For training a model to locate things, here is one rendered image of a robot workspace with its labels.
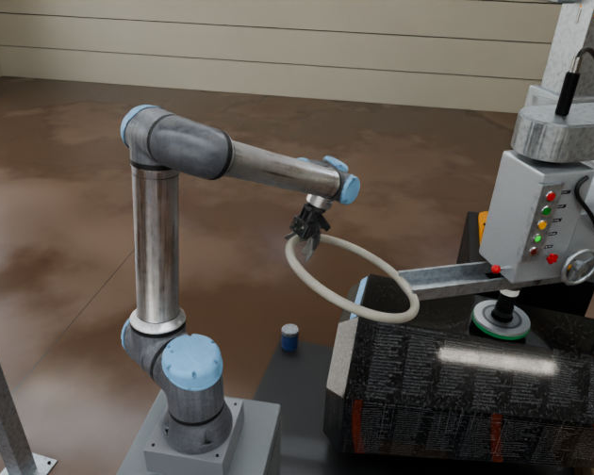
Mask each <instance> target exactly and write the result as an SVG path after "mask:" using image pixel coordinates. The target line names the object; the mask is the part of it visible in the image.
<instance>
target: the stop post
mask: <svg viewBox="0 0 594 475"><path fill-rule="evenodd" d="M0 454H1V456H2V459H3V461H4V464H5V466H6V467H5V469H4V470H3V471H2V472H1V473H0V475H48V473H49V472H50V471H51V469H52V468H53V467H54V466H55V464H56V463H57V462H58V460H55V459H52V458H48V457H45V456H41V455H38V454H36V453H32V452H31V449H30V447H29V445H28V442H27V439H26V436H25V432H24V429H23V426H22V423H21V421H20V419H19V416H18V413H17V410H16V407H15V405H14V402H13V399H12V397H11V394H10V392H9V389H8V384H7V381H6V379H5V376H4V373H3V370H2V368H1V366H0Z"/></svg>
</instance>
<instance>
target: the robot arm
mask: <svg viewBox="0 0 594 475"><path fill-rule="evenodd" d="M121 137H122V140H123V142H124V144H125V145H126V146H127V147H128V148H129V150H130V165H131V167H132V190H133V215H134V239H135V264H136V289H137V309H136V310H134V311H133V312H132V314H131V316H130V319H128V320H127V321H126V323H125V324H124V327H123V329H122V335H121V340H122V344H123V347H124V349H125V351H126V352H127V354H128V355H129V356H130V357H131V358H132V359H133V360H134V361H135V362H136V363H137V364H138V365H139V366H140V367H141V368H142V369H143V370H144V371H145V372H146V373H147V374H148V375H149V376H150V377H151V378H152V379H153V380H154V381H155V382H156V383H157V385H158V386H159V387H160V388H161V389H162V390H163V391H164V392H165V394H166V396H167V402H168V408H169V409H168V411H167V414H166V416H165V418H164V423H163V431H164V436H165V439H166V441H167V443H168V444H169V445H170V446H171V447H172V448H173V449H174V450H176V451H178V452H181V453H184V454H190V455H196V454H203V453H207V452H210V451H212V450H215V449H217V448H218V447H219V446H220V445H221V444H223V443H224V442H225V440H226V439H227V438H228V436H229V435H230V434H231V431H232V427H233V418H232V413H231V410H230V408H229V406H228V405H227V404H226V402H225V400H224V393H223V360H222V356H221V352H220V349H219V347H218V345H217V344H216V343H214V341H213V340H212V339H210V338H209V337H207V336H202V335H196V334H192V336H189V335H188V334H187V332H186V314H185V311H184V310H183V309H182V308H181V307H179V172H183V173H186V174H189V175H193V176H196V177H200V178H204V179H208V180H218V179H220V178H222V177H223V176H227V177H232V178H236V179H240V180H245V181H249V182H254V183H258V184H263V185H267V186H272V187H277V188H284V189H289V190H294V191H298V192H302V193H307V196H306V199H307V203H304V206H303V208H302V210H301V212H300V214H299V215H294V217H293V219H292V222H291V224H290V226H289V228H291V230H292V231H293V232H292V233H291V234H288V235H286V236H285V239H287V240H289V239H290V238H292V237H294V236H296V235H298V236H299V237H300V238H304V239H307V238H308V240H307V244H306V246H305V247H304V248H303V254H306V256H305V262H307V261H308V260H309V259H310V257H311V256H312V255H313V254H314V252H315V250H316V249H317V247H318V245H319V243H320V239H321V231H320V229H323V230H325V231H326V232H327V231H328V230H329V229H330V228H331V226H330V224H329V223H328V221H327V220H326V219H325V217H324V216H323V215H322V213H325V211H326V210H328V209H330V207H331V205H332V203H333V202H334V200H335V201H337V202H340V203H341V204H344V205H349V204H351V203H352V202H353V201H354V200H355V198H356V196H357V195H358V192H359V189H360V181H359V179H358V178H357V177H356V176H354V175H353V174H349V173H347V171H348V167H347V166H346V165H345V164H344V163H343V162H341V161H339V160H337V159H335V158H333V157H331V156H326V157H324V158H323V161H322V160H316V159H309V158H305V157H302V158H293V157H289V156H283V155H280V154H277V153H274V152H270V151H267V150H263V149H260V148H257V147H254V146H251V145H247V144H244V143H240V142H237V141H234V140H231V138H230V136H229V135H228V134H227V133H226V132H224V131H222V130H220V129H217V128H214V127H211V126H207V125H204V124H201V123H198V122H195V121H192V120H189V119H187V118H184V117H181V116H178V115H176V114H173V113H172V112H169V111H167V110H165V109H163V108H162V107H159V106H150V105H141V106H136V107H134V108H133V109H131V110H130V111H129V112H128V113H127V114H126V115H125V117H124V119H123V122H122V125H121ZM294 220H295V222H294V224H293V225H292V223H293V221H294ZM311 237H312V238H311Z"/></svg>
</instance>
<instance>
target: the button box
mask: <svg viewBox="0 0 594 475"><path fill-rule="evenodd" d="M563 187H564V184H563V183H562V182H551V183H541V182H540V183H537V185H536V191H535V194H534V198H533V201H532V204H531V207H530V211H529V214H528V218H527V221H526V223H525V227H524V230H523V234H522V237H521V241H520V246H519V249H518V252H517V256H516V259H517V260H518V261H519V262H520V263H521V262H528V261H535V260H540V257H541V255H542V252H543V249H544V245H545V242H546V239H547V236H548V234H549V231H550V228H551V225H552V221H553V216H554V213H555V210H556V208H557V205H558V201H559V198H560V195H561V192H562V189H563ZM551 191H554V192H555V198H554V199H553V200H552V201H550V202H547V201H546V195H547V194H548V193H549V192H551ZM545 206H550V207H551V209H552V210H551V212H550V214H549V215H547V216H542V215H541V210H542V209H543V208H544V207H545ZM543 220H544V221H546V222H547V225H546V227H545V228H544V229H542V230H538V229H537V228H536V227H537V224H538V223H539V222H540V221H543ZM537 234H541V235H542V240H541V241H540V242H539V243H534V242H533V238H534V236H535V235H537ZM534 247H537V248H538V253H537V254H536V255H534V256H530V255H529V251H530V250H531V249H532V248H534Z"/></svg>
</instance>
